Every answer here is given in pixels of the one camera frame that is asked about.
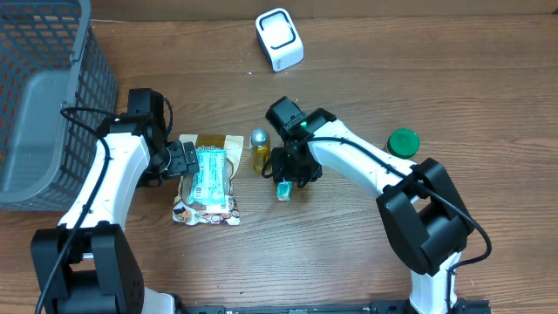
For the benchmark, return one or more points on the teal Kleenex tissue pack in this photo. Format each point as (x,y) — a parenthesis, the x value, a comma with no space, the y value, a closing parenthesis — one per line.
(284,190)

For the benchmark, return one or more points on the brown snack packet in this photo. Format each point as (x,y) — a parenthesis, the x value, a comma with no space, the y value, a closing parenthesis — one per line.
(192,214)

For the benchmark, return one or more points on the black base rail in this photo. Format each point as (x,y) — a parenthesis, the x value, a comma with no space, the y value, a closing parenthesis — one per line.
(376,307)

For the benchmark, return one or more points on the green lid glass jar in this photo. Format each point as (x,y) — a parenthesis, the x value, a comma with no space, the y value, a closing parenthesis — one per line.
(403,143)

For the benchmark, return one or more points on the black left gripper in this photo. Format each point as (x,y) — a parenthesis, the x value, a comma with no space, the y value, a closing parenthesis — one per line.
(185,162)

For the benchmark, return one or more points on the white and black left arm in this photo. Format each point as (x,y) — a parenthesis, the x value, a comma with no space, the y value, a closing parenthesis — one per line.
(85,264)

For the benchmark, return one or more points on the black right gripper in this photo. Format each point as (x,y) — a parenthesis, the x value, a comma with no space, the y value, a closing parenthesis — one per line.
(289,170)

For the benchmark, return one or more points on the yellow oil bottle silver cap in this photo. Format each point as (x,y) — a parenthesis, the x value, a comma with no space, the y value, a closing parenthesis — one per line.
(259,146)

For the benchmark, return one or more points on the dark grey plastic basket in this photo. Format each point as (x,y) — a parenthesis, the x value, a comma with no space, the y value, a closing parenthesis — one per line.
(55,83)

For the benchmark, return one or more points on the white barcode scanner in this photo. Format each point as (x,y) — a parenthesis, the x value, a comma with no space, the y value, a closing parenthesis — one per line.
(279,39)

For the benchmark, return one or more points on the mint green wet wipes pack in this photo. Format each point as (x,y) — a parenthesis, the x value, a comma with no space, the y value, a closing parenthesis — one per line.
(208,185)

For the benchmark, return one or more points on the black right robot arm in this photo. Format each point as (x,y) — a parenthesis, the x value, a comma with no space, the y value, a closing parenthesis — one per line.
(424,218)

